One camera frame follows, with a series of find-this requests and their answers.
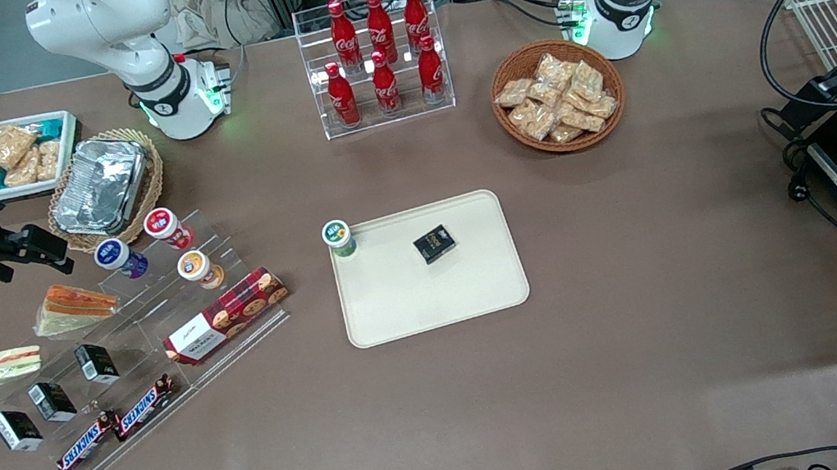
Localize aluminium foil container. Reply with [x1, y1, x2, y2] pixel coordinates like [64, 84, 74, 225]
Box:
[43, 130, 161, 244]

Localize shallow wicker basket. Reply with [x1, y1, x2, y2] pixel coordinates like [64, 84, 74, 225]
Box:
[35, 123, 175, 259]

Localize clear acrylic step stand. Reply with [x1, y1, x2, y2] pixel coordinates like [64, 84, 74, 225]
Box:
[85, 197, 300, 402]
[0, 262, 209, 470]

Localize clear acrylic bottle rack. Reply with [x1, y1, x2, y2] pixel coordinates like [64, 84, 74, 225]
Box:
[290, 0, 460, 144]

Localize blue lid yogurt cup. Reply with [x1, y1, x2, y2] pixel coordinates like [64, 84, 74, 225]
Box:
[92, 233, 152, 285]

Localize green lid yogurt cup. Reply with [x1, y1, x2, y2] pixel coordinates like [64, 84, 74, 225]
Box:
[320, 217, 359, 261]

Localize orange lid yogurt cup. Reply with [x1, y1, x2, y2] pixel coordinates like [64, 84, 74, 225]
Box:
[175, 245, 226, 294]

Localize red Coca-Cola bottle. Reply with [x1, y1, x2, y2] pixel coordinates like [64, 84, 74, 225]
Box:
[401, 0, 436, 55]
[326, 0, 365, 75]
[323, 59, 362, 130]
[367, 48, 405, 118]
[363, 0, 400, 66]
[412, 33, 450, 106]

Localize beige plastic serving tray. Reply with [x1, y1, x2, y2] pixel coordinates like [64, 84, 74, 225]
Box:
[322, 184, 536, 353]

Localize round brown wicker basket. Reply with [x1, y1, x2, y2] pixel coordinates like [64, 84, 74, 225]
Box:
[483, 30, 633, 164]

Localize beige snack packet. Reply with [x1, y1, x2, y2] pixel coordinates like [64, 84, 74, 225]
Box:
[0, 120, 42, 171]
[32, 139, 67, 183]
[0, 146, 47, 189]

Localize crumpled white cloth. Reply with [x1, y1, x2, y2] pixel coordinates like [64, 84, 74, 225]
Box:
[166, 0, 284, 57]

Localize small black tissue pack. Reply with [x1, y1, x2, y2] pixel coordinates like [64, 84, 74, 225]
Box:
[26, 378, 80, 427]
[0, 406, 46, 457]
[74, 340, 121, 390]
[411, 223, 460, 267]

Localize teal snack packet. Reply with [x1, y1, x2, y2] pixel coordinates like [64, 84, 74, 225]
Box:
[24, 116, 70, 145]

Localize red lid yogurt cup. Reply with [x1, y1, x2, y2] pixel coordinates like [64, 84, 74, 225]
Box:
[141, 203, 195, 255]

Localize clear bag of crackers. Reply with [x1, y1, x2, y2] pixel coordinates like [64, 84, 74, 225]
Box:
[567, 57, 609, 106]
[507, 97, 559, 145]
[547, 119, 587, 146]
[557, 103, 608, 138]
[581, 93, 620, 122]
[493, 77, 537, 111]
[531, 49, 581, 90]

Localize black machine power cable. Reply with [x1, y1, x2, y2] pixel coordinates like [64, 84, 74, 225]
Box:
[761, 96, 837, 258]

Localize white rectangular snack bin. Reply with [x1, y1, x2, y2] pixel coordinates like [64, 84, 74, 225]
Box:
[0, 108, 89, 203]

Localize Snickers chocolate bar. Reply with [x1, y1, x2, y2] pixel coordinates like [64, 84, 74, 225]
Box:
[50, 409, 127, 470]
[107, 372, 184, 444]

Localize red tartan shortbread box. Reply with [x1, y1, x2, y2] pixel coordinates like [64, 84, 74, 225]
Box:
[153, 264, 299, 369]

